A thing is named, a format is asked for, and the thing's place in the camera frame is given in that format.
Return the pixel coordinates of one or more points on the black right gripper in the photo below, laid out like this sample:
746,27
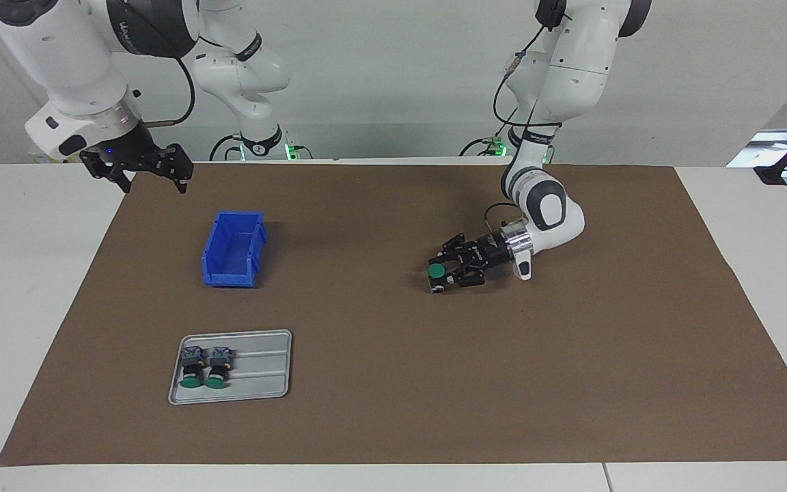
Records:
130,154

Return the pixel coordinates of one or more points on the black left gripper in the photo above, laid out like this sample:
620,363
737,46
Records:
490,251

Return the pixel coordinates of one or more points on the green push button switch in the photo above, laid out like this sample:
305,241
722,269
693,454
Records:
437,271
192,369
218,369

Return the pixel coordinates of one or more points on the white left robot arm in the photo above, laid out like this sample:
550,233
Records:
571,68

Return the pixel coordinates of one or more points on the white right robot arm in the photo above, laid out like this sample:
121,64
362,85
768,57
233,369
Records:
72,55

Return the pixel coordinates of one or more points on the brown table mat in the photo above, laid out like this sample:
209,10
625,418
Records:
434,376

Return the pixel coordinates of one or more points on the blue plastic storage bin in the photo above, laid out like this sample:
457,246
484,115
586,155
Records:
233,253

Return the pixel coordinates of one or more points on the silver metal tray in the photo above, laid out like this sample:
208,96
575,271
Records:
257,383

